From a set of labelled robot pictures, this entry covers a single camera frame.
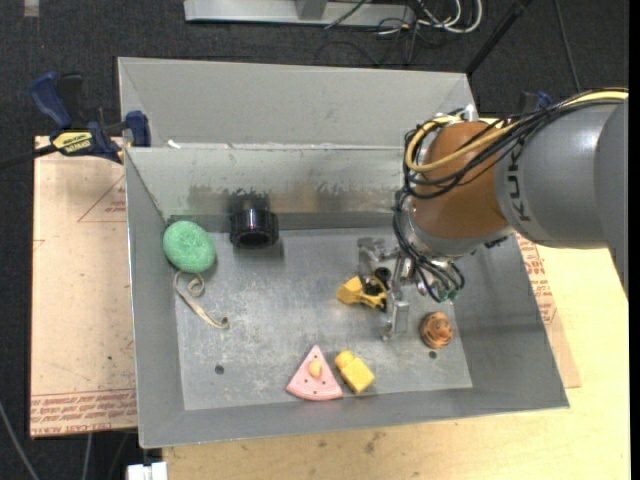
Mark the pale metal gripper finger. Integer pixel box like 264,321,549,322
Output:
381,301,412,342
357,237,402,270

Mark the orange tiger toy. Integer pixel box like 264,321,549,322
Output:
418,310,456,351

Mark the yellow and black toy vehicle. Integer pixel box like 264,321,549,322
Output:
336,266,392,313

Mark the yellow toy block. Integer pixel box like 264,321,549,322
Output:
333,349,377,396

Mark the grey metal bin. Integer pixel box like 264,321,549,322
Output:
117,56,571,450

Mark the pink toy wedge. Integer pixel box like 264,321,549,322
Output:
284,344,345,403

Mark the green oval sponge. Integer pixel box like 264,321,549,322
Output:
162,219,218,273

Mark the beige rubber band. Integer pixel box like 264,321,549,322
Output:
172,270,231,331

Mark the brown cardboard board, red print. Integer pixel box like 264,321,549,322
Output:
29,135,582,439

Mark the black ribbed ring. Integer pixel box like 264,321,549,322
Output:
228,207,281,250

